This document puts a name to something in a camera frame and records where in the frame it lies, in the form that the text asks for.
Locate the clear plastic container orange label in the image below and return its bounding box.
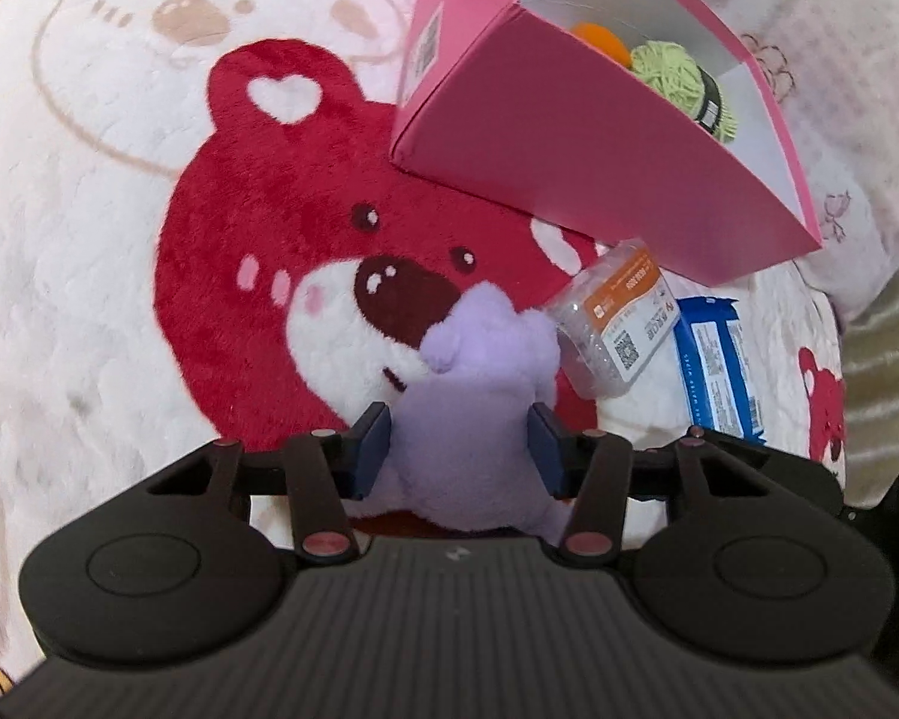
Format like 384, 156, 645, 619
543, 238, 681, 400

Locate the red bear printed blanket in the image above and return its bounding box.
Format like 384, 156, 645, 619
0, 0, 849, 699

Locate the pink cardboard box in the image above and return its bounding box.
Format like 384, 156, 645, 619
390, 0, 825, 287

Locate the blue snack packet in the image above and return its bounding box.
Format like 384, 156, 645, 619
674, 295, 769, 445

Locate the purple plush toy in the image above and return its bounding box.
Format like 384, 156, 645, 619
375, 280, 572, 549

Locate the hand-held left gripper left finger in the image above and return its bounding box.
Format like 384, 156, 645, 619
146, 402, 392, 564

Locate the green yarn ball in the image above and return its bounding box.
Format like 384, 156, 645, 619
629, 41, 746, 143

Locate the beige striped cloth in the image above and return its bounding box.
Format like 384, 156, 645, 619
837, 240, 899, 512

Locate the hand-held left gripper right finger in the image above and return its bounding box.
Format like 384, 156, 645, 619
528, 402, 779, 566

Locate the orange ball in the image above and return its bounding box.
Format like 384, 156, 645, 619
569, 21, 634, 68

